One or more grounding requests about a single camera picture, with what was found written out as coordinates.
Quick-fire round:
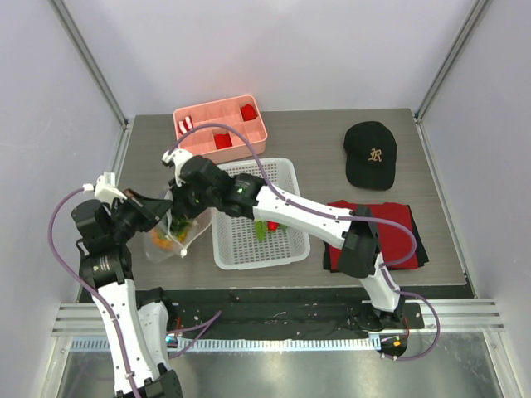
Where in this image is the pink divided organizer box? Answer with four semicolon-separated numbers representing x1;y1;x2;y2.
173;95;268;163

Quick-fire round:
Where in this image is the red fake chili pepper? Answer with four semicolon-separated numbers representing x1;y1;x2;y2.
267;221;279;231

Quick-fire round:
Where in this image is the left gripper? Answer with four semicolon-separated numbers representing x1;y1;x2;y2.
110;187;173;241

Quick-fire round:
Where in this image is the black baseball cap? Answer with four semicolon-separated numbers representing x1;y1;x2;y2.
343;121;397;192

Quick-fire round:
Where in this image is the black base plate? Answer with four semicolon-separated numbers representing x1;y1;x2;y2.
163;288;425;341

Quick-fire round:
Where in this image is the polka dot zip bag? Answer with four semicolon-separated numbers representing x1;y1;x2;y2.
144;210;212;264

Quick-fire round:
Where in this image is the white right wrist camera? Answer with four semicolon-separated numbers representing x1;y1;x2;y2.
161;148;193;187

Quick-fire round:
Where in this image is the red white striped sock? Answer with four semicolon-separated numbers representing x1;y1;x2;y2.
178;116;194;135

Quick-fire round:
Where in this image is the red rolled sock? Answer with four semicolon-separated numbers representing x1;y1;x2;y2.
240;104;258;122
213;133;232;150

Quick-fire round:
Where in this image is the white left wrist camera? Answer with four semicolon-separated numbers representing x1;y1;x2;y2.
82;172;126;205

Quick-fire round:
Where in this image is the white plastic basket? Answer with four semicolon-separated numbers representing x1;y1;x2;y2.
212;158;310;270

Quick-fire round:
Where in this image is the red rolled sock front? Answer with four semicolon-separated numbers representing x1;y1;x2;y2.
213;133;232;150

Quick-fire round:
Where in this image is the red folded shirt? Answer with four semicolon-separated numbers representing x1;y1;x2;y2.
325;200;419;271

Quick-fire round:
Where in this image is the black folded cloth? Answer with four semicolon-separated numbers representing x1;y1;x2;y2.
319;201;430;275

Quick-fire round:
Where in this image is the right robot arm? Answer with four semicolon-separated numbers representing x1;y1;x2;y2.
162;149;405;330

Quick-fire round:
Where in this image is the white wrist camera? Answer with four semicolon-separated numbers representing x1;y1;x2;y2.
82;172;126;205
161;148;193;187

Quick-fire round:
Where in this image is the white slotted cable duct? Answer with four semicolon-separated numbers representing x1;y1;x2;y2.
70;336;381;353

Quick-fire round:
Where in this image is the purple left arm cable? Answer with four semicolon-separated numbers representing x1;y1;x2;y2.
46;186;223;398

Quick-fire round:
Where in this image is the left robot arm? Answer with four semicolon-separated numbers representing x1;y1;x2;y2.
71;187;183;397

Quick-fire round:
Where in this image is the red rolled sock back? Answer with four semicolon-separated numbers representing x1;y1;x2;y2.
240;104;258;122

